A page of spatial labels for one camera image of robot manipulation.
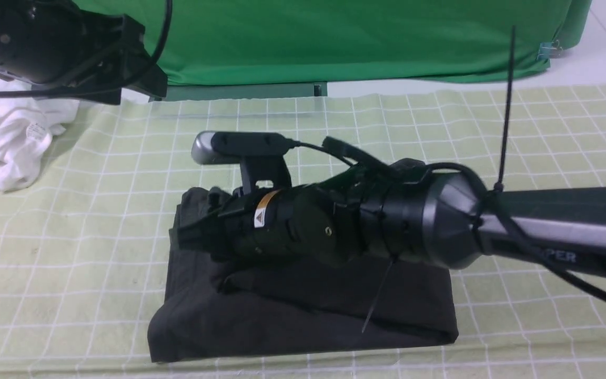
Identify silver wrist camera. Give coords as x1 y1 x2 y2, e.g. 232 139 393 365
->
191 131 295 196

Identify black gripper one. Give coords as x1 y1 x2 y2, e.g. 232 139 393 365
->
0 14 167 105

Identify black gripper two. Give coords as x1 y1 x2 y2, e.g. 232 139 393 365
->
170 158 427 267

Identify dark gray long-sleeve top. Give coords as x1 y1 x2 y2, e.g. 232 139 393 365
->
147 187 459 364

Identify black cable one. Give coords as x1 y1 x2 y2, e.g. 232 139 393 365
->
0 0 173 101

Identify crumpled white garment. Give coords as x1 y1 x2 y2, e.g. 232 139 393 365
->
0 98 79 192

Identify green backdrop cloth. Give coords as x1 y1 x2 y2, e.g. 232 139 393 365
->
72 0 592 87

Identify black cable two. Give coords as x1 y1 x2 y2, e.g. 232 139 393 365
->
282 137 606 379

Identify teal binder clip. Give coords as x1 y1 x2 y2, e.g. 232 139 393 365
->
536 40 563 62

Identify black cable tie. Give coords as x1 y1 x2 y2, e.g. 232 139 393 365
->
361 25 517 333

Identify light green checked tablecloth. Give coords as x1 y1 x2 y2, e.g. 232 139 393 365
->
0 88 606 378

